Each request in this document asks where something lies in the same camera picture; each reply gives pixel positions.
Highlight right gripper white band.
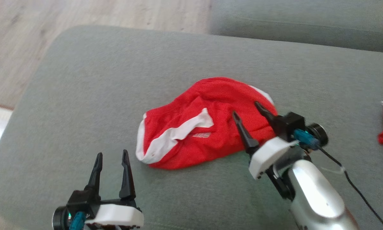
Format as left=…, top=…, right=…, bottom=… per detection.
left=232, top=101, right=307, bottom=200

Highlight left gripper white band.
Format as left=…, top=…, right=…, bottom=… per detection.
left=83, top=149, right=145, bottom=230

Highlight red white shorts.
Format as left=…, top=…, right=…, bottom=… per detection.
left=136, top=77, right=278, bottom=170

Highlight large grey sofa seat cushion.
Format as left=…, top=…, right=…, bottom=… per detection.
left=0, top=25, right=383, bottom=230

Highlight small grey sofa seat cushion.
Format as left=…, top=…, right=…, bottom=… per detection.
left=208, top=0, right=383, bottom=54

